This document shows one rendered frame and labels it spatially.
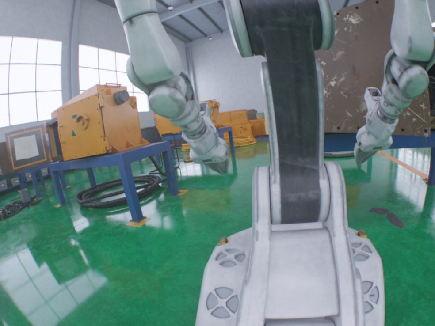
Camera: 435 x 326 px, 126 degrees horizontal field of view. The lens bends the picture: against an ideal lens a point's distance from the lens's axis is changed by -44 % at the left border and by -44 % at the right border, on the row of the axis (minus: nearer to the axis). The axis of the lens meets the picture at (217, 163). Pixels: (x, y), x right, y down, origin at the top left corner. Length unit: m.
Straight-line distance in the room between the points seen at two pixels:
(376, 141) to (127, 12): 0.57
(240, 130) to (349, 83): 6.44
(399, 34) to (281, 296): 0.50
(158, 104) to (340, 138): 1.00
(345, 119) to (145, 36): 0.82
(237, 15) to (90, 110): 1.76
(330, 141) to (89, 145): 1.96
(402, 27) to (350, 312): 0.47
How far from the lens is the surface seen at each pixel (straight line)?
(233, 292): 0.57
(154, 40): 0.32
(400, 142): 1.33
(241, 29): 0.38
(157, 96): 0.34
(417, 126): 0.86
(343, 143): 1.18
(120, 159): 1.76
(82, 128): 2.05
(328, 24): 0.40
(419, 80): 0.41
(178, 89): 0.35
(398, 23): 0.40
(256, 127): 7.81
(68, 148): 2.26
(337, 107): 0.95
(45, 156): 3.20
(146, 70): 0.33
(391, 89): 0.44
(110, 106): 2.13
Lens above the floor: 0.75
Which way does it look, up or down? 11 degrees down
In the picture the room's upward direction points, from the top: 8 degrees counter-clockwise
